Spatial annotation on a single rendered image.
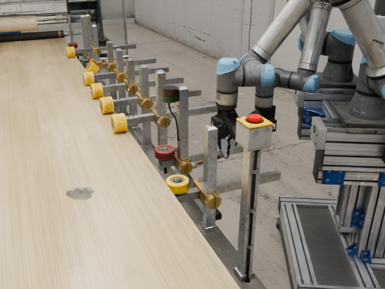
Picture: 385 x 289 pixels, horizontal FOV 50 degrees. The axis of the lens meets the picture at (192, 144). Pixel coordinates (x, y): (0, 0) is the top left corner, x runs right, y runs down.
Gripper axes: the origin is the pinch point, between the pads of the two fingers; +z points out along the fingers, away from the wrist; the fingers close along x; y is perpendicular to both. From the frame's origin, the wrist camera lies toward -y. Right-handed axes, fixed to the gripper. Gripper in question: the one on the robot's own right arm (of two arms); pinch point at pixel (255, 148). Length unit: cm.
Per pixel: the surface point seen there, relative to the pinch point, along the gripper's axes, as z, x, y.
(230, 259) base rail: 13, -47, -37
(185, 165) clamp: -3.7, -8.4, -37.0
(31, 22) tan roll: -24, 251, -75
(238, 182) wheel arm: -2.5, -26.4, -23.3
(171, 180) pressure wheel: -8, -24, -49
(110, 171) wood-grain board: -8, -9, -66
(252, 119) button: -40, -56, -37
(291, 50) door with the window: 32, 279, 220
